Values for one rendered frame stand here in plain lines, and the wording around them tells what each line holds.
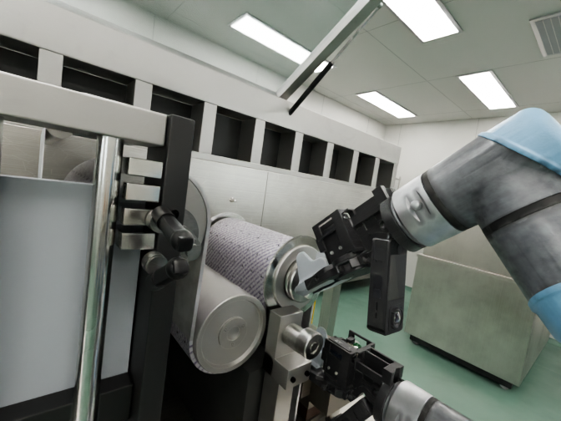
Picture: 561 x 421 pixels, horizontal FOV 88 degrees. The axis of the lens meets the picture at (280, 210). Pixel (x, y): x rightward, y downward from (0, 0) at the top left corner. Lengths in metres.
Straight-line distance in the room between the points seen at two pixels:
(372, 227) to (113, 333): 0.29
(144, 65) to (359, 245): 0.56
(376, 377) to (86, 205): 0.44
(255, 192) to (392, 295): 0.54
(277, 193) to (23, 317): 0.71
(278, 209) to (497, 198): 0.66
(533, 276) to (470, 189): 0.08
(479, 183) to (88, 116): 0.31
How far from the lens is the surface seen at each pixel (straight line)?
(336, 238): 0.39
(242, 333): 0.48
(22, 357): 0.28
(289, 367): 0.49
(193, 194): 0.38
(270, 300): 0.49
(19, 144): 0.67
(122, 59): 0.71
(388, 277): 0.37
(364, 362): 0.54
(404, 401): 0.50
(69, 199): 0.25
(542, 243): 0.31
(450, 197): 0.32
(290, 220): 0.92
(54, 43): 0.70
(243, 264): 0.53
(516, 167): 0.32
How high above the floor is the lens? 1.40
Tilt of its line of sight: 5 degrees down
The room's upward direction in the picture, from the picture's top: 8 degrees clockwise
